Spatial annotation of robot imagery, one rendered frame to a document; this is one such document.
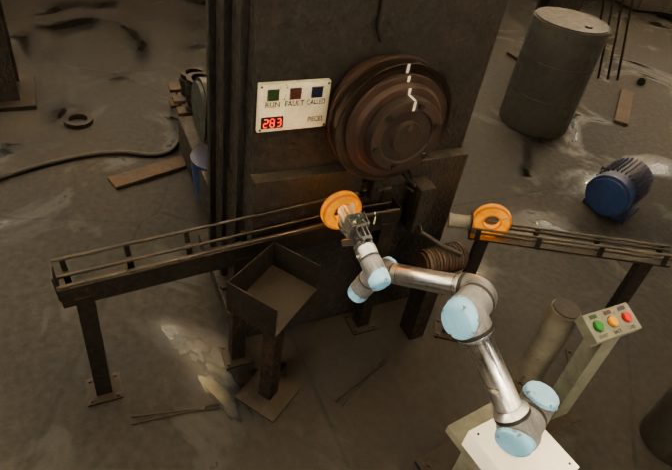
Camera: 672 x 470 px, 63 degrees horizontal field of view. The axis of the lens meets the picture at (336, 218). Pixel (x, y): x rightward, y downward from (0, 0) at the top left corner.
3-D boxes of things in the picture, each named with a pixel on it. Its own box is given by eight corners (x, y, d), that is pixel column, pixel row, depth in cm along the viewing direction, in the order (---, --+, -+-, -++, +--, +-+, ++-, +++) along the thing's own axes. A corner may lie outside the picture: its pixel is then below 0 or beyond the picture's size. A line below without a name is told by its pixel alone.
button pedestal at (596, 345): (520, 403, 246) (576, 310, 208) (560, 388, 255) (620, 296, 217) (544, 435, 235) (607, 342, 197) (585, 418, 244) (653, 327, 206)
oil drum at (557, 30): (484, 107, 482) (518, 4, 428) (535, 102, 506) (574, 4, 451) (527, 143, 442) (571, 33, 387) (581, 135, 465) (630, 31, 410)
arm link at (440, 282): (508, 270, 174) (380, 248, 205) (493, 286, 167) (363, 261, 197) (509, 302, 178) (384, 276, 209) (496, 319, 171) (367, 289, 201)
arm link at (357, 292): (374, 293, 200) (389, 277, 192) (356, 309, 192) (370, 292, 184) (359, 278, 202) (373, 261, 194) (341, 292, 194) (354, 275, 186)
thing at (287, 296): (224, 406, 225) (226, 282, 181) (263, 363, 244) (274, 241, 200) (265, 433, 218) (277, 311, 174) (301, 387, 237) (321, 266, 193)
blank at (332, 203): (319, 196, 196) (323, 201, 194) (358, 185, 201) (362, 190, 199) (320, 229, 206) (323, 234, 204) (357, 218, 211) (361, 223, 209)
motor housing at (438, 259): (392, 324, 272) (416, 243, 239) (429, 314, 281) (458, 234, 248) (405, 344, 263) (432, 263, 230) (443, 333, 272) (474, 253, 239)
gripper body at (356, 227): (364, 209, 193) (378, 237, 187) (358, 223, 200) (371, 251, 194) (344, 213, 190) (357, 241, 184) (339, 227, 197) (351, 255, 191)
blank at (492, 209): (480, 237, 238) (480, 241, 236) (466, 209, 232) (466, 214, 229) (516, 226, 232) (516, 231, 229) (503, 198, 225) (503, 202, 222)
